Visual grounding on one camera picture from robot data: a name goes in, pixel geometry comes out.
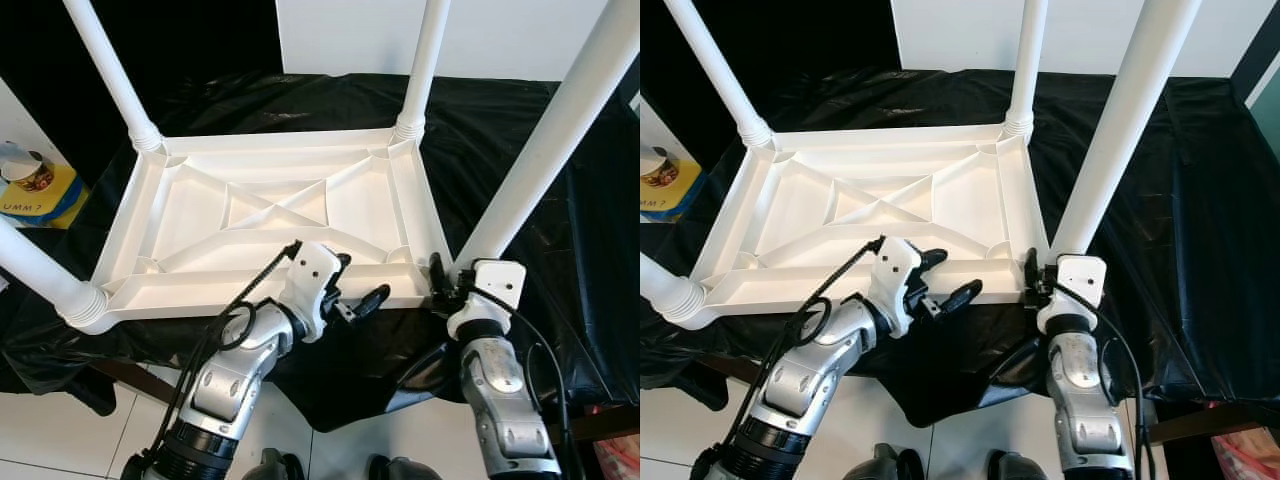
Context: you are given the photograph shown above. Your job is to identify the white plastic table top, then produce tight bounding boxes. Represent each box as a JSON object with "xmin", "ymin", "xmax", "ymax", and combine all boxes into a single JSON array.
[
  {"xmin": 690, "ymin": 122, "xmax": 1051, "ymax": 329},
  {"xmin": 88, "ymin": 125, "xmax": 453, "ymax": 323}
]

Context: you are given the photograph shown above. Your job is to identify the white plastic table leg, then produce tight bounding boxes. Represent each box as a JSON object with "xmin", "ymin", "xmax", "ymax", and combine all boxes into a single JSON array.
[
  {"xmin": 1050, "ymin": 0, "xmax": 1203, "ymax": 263},
  {"xmin": 640, "ymin": 252, "xmax": 706, "ymax": 326},
  {"xmin": 63, "ymin": 0, "xmax": 166, "ymax": 153},
  {"xmin": 1003, "ymin": 0, "xmax": 1049, "ymax": 139},
  {"xmin": 452, "ymin": 0, "xmax": 641, "ymax": 286},
  {"xmin": 393, "ymin": 0, "xmax": 453, "ymax": 143},
  {"xmin": 665, "ymin": 0, "xmax": 773, "ymax": 149},
  {"xmin": 0, "ymin": 218, "xmax": 109, "ymax": 333}
]

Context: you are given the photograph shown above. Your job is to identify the black plastic table cover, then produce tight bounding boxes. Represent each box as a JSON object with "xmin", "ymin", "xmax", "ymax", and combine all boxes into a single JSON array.
[
  {"xmin": 0, "ymin": 70, "xmax": 641, "ymax": 431},
  {"xmin": 640, "ymin": 65, "xmax": 1280, "ymax": 426}
]

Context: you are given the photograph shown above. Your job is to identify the dark grey robot left leg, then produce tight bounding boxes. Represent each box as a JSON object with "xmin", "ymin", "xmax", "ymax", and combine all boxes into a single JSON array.
[
  {"xmin": 870, "ymin": 443, "xmax": 926, "ymax": 480},
  {"xmin": 245, "ymin": 448, "xmax": 306, "ymax": 480}
]

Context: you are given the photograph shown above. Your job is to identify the dark grey robot leg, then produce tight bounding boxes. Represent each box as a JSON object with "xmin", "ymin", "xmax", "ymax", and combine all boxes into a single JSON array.
[
  {"xmin": 870, "ymin": 443, "xmax": 926, "ymax": 480},
  {"xmin": 368, "ymin": 455, "xmax": 441, "ymax": 480},
  {"xmin": 245, "ymin": 448, "xmax": 306, "ymax": 480},
  {"xmin": 985, "ymin": 450, "xmax": 1046, "ymax": 480}
]

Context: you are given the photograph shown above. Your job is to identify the dark grey robot right leg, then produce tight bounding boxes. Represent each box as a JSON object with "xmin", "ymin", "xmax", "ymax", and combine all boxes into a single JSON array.
[
  {"xmin": 368, "ymin": 455, "xmax": 441, "ymax": 480},
  {"xmin": 985, "ymin": 450, "xmax": 1046, "ymax": 480}
]

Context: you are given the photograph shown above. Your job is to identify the pink shopping bag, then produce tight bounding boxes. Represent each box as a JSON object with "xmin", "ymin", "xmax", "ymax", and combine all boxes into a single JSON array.
[
  {"xmin": 1210, "ymin": 430, "xmax": 1280, "ymax": 480},
  {"xmin": 595, "ymin": 430, "xmax": 641, "ymax": 480}
]

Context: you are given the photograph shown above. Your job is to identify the yellow and blue box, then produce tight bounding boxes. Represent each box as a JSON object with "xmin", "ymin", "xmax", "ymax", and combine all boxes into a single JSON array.
[
  {"xmin": 640, "ymin": 160, "xmax": 706, "ymax": 223},
  {"xmin": 0, "ymin": 160, "xmax": 86, "ymax": 229}
]

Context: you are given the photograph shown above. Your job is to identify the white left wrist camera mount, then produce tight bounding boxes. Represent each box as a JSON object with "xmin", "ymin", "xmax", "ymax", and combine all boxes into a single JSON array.
[
  {"xmin": 868, "ymin": 238, "xmax": 923, "ymax": 339},
  {"xmin": 280, "ymin": 242, "xmax": 346, "ymax": 343}
]

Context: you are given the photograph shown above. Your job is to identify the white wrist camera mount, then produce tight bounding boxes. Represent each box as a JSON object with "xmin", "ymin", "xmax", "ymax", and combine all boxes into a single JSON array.
[
  {"xmin": 868, "ymin": 238, "xmax": 923, "ymax": 339},
  {"xmin": 445, "ymin": 258, "xmax": 528, "ymax": 341},
  {"xmin": 280, "ymin": 242, "xmax": 346, "ymax": 343},
  {"xmin": 1037, "ymin": 255, "xmax": 1108, "ymax": 334}
]

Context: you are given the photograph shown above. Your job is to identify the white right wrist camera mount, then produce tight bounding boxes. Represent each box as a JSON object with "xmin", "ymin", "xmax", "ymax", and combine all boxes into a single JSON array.
[
  {"xmin": 1037, "ymin": 255, "xmax": 1108, "ymax": 334},
  {"xmin": 445, "ymin": 258, "xmax": 528, "ymax": 341}
]

